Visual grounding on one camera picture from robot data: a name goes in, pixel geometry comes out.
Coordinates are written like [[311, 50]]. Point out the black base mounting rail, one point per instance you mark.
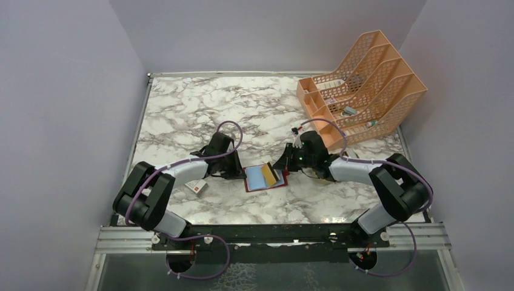
[[204, 238]]

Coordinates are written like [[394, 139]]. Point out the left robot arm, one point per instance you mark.
[[144, 196]]

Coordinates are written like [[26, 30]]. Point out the peach plastic file organizer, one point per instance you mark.
[[379, 84]]

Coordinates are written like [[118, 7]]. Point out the aluminium frame rail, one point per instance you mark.
[[130, 240]]

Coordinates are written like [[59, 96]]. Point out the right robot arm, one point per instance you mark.
[[400, 188]]

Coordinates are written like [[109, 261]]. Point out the red leather card holder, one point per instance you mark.
[[255, 180]]

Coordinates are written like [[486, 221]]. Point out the white box in organizer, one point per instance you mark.
[[338, 84]]

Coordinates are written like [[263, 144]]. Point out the gold credit card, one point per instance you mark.
[[271, 176]]

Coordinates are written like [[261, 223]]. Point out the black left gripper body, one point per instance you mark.
[[225, 168]]

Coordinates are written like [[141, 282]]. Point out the small white card box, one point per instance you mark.
[[197, 186]]

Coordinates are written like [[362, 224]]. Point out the grey item in organizer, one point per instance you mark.
[[349, 111]]

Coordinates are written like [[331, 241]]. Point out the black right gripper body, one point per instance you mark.
[[300, 159]]

